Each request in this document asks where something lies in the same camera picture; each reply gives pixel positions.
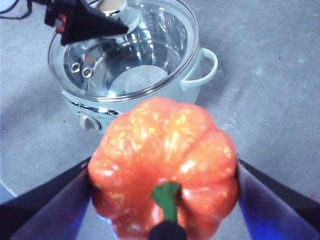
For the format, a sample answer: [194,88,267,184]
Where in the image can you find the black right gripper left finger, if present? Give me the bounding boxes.
[0,156,93,240]

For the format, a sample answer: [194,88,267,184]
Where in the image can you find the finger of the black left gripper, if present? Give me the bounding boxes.
[60,0,129,46]

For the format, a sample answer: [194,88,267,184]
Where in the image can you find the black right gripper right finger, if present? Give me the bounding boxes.
[236,154,320,240]

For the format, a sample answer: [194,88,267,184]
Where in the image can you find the glass lid with green knob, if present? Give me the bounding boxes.
[46,0,200,102]

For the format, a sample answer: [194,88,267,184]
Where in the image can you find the orange toy pumpkin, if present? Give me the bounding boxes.
[87,96,239,240]

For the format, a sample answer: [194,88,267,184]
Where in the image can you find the pale green electric pot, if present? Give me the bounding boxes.
[59,37,219,136]

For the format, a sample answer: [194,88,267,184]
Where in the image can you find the black cable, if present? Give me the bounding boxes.
[0,0,34,20]

